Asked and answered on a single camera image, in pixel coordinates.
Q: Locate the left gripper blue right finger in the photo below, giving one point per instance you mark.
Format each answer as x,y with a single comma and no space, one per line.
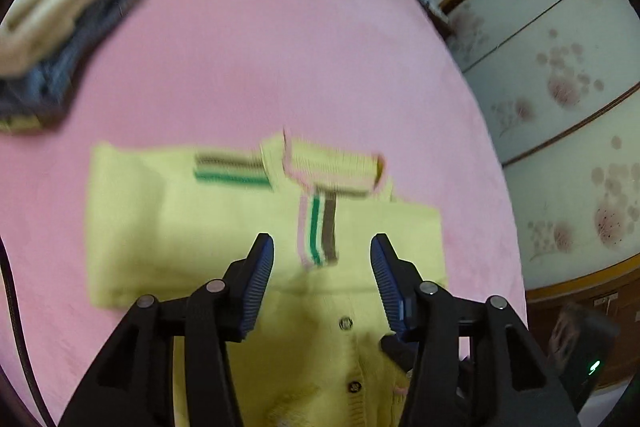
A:
425,314

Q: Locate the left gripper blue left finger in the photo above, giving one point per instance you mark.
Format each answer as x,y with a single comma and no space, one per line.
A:
129,383

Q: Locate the folded dark garment bottom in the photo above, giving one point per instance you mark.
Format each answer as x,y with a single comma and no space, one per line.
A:
19,117

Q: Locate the floral wardrobe doors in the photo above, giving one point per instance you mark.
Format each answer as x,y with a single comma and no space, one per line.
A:
558,84

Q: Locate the folded blue jeans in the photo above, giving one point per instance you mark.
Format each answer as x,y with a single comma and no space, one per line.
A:
54,78

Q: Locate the dark wooden nightstand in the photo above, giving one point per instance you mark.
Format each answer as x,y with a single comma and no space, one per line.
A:
438,18

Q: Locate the pink bed sheet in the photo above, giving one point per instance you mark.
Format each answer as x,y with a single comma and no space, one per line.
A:
201,123

